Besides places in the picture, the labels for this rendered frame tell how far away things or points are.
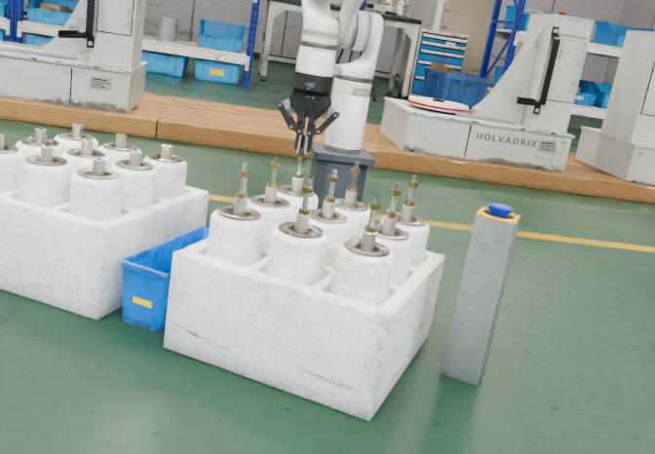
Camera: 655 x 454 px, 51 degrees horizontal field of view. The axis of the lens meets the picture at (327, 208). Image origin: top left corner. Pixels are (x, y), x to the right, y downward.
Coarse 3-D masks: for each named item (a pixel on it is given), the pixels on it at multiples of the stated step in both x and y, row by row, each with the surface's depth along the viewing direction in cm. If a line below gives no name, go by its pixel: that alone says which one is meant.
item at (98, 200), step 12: (72, 180) 127; (84, 180) 126; (96, 180) 126; (108, 180) 127; (120, 180) 130; (72, 192) 128; (84, 192) 126; (96, 192) 126; (108, 192) 127; (120, 192) 130; (72, 204) 128; (84, 204) 127; (96, 204) 127; (108, 204) 128; (120, 204) 131; (84, 216) 127; (96, 216) 128; (108, 216) 129
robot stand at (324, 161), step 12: (312, 144) 170; (324, 156) 161; (336, 156) 162; (348, 156) 162; (360, 156) 164; (312, 168) 170; (324, 168) 164; (336, 168) 163; (348, 168) 164; (360, 168) 164; (312, 180) 168; (324, 180) 164; (348, 180) 164; (360, 180) 166; (324, 192) 165; (336, 192) 165; (360, 192) 167
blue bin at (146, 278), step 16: (176, 240) 142; (192, 240) 148; (128, 256) 128; (144, 256) 132; (160, 256) 137; (128, 272) 126; (144, 272) 124; (160, 272) 123; (128, 288) 127; (144, 288) 125; (160, 288) 124; (128, 304) 127; (144, 304) 126; (160, 304) 125; (128, 320) 128; (144, 320) 127; (160, 320) 126
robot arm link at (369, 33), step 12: (360, 12) 158; (360, 24) 157; (372, 24) 157; (360, 36) 157; (372, 36) 158; (360, 48) 160; (372, 48) 159; (360, 60) 162; (372, 60) 159; (348, 72) 160; (360, 72) 160; (372, 72) 161
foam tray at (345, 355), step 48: (192, 288) 117; (240, 288) 113; (288, 288) 110; (432, 288) 134; (192, 336) 118; (240, 336) 115; (288, 336) 111; (336, 336) 108; (384, 336) 105; (288, 384) 113; (336, 384) 110; (384, 384) 112
